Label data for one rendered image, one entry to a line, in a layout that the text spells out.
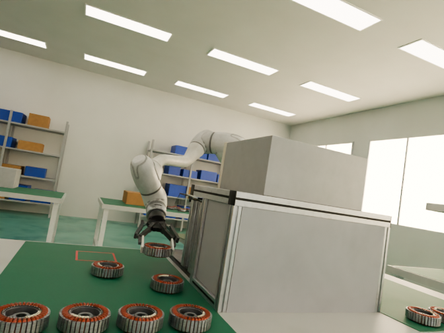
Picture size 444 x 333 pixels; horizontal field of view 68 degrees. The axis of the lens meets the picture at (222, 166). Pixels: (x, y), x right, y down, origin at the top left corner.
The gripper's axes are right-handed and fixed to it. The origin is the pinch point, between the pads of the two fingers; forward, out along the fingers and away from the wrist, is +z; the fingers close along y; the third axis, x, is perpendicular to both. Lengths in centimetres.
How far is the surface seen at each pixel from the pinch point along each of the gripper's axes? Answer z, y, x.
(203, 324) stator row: 47, 7, -19
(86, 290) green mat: 24.8, -22.7, -3.1
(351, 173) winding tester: 5, 62, -49
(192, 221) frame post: -12.2, 14.2, -5.6
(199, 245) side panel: 6.9, 13.7, -9.5
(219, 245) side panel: 19.2, 15.6, -20.9
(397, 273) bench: -45, 186, 41
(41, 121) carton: -581, -176, 217
